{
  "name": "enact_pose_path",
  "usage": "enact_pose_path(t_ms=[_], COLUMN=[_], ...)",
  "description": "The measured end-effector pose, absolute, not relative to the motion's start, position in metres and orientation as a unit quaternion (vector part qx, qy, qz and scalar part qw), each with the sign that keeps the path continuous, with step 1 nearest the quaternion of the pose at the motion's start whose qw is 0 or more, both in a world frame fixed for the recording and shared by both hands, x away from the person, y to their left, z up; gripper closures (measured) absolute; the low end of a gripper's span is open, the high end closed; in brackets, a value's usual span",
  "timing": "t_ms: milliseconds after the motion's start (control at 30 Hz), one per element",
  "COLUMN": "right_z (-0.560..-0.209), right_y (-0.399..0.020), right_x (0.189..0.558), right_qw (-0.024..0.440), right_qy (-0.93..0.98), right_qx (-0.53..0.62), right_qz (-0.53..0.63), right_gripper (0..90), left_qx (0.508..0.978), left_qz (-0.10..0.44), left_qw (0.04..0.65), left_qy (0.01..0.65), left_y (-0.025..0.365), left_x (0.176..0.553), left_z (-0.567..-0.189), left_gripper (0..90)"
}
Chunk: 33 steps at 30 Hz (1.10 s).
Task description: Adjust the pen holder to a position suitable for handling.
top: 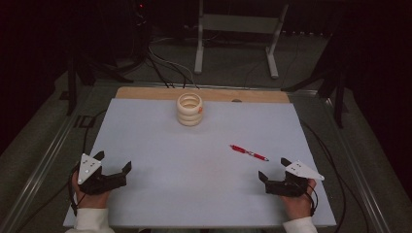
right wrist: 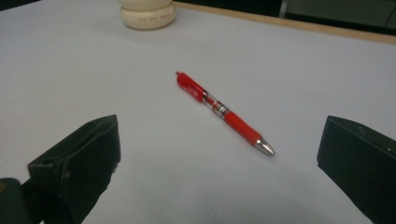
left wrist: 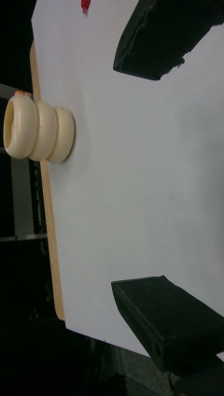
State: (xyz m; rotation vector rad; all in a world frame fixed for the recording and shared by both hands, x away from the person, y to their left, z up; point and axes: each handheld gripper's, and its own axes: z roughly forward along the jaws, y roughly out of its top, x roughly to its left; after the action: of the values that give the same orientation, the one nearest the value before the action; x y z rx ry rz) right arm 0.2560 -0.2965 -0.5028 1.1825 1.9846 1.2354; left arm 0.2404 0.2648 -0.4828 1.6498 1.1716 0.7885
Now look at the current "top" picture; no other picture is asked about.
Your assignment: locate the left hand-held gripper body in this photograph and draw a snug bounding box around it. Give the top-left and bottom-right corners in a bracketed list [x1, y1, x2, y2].
[77, 152, 128, 196]

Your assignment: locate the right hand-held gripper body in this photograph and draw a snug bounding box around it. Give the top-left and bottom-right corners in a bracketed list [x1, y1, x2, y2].
[264, 159, 326, 198]

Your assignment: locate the red pen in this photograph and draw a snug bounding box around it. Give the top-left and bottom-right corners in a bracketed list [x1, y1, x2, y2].
[229, 144, 270, 162]

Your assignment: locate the cream ringed pen holder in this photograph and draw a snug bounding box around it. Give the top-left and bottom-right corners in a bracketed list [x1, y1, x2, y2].
[176, 92, 204, 127]

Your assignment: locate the person's left hand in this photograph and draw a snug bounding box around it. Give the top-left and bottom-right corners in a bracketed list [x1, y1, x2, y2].
[71, 170, 112, 211]

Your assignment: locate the person's right hand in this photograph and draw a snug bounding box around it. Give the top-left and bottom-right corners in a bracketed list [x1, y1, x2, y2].
[279, 178, 318, 221]

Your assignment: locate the white table mat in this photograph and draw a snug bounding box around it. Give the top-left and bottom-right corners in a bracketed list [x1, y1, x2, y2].
[62, 98, 337, 229]

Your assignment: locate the black stand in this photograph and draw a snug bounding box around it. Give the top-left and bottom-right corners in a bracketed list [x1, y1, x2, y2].
[65, 0, 152, 117]
[280, 18, 373, 129]

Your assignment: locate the white metal stand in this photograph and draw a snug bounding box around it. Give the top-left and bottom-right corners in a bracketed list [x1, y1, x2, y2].
[193, 0, 290, 80]

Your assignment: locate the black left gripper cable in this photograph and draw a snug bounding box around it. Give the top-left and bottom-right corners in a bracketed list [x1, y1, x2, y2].
[14, 109, 109, 233]

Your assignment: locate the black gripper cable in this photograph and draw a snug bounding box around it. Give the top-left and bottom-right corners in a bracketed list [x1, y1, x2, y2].
[14, 109, 109, 233]
[299, 119, 370, 233]

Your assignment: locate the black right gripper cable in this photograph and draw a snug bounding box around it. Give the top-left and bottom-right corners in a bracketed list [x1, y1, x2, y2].
[299, 119, 370, 233]

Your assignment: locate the metal floor rail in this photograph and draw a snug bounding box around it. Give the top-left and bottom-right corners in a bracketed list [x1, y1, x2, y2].
[319, 93, 412, 233]
[0, 85, 98, 233]

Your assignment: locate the floor cables bundle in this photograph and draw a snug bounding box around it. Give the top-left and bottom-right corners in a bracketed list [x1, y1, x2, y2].
[147, 35, 202, 90]

